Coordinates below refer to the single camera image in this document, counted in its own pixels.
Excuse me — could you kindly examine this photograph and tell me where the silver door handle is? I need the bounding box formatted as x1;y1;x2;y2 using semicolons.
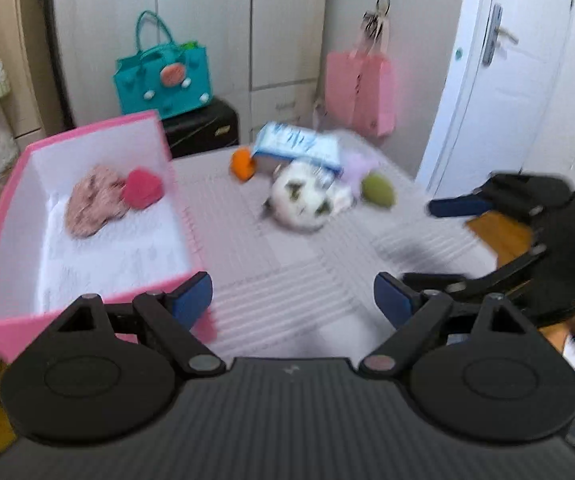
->
481;4;521;67

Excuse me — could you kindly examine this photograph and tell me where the red plush toy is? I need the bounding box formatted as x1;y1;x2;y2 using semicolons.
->
122;167;164;210

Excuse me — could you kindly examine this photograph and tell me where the white door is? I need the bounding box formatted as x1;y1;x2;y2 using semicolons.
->
415;0;575;196

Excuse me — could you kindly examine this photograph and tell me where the purple plush toy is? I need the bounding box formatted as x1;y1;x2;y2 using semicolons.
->
340;147;383;191

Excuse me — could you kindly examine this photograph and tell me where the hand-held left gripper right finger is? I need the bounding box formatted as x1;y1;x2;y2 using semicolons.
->
358;272;538;378

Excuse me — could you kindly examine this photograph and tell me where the green plush toy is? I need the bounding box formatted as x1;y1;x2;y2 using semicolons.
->
360;171;398;210

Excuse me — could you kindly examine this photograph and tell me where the blue wet wipes pack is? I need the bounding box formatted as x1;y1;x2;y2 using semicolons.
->
252;121;345;178

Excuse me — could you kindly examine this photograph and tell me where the teal felt handbag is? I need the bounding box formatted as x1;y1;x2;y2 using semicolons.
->
114;10;214;117

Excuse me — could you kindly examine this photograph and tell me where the orange plush ball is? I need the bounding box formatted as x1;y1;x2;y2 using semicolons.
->
230;147;259;182

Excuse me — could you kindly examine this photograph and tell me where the black case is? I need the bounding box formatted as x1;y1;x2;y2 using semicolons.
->
160;97;241;159

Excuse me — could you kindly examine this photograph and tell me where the hanging ring with cords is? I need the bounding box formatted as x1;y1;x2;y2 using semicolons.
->
360;0;393;56

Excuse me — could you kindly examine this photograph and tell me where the pink storage box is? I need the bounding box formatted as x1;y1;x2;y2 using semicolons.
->
0;110;218;363

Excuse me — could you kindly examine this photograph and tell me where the pink floral fabric pouch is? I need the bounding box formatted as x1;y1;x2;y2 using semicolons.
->
64;164;131;238

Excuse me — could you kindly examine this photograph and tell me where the grey wardrobe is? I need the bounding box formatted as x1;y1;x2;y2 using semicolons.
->
50;0;331;131

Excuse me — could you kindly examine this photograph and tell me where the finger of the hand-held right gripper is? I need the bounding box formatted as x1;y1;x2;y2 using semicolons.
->
426;172;574;222
401;244;549;308

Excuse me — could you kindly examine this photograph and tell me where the white printed paper liner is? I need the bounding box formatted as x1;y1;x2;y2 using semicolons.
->
38;195;193;311

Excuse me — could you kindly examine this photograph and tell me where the pink paper bag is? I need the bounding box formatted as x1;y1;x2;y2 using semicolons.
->
323;35;398;138

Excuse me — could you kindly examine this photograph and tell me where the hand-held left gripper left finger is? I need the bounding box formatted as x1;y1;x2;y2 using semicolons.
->
42;271;227;377

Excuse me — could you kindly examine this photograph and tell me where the white cat plush toy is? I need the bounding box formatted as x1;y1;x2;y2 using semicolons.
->
260;159;358;233

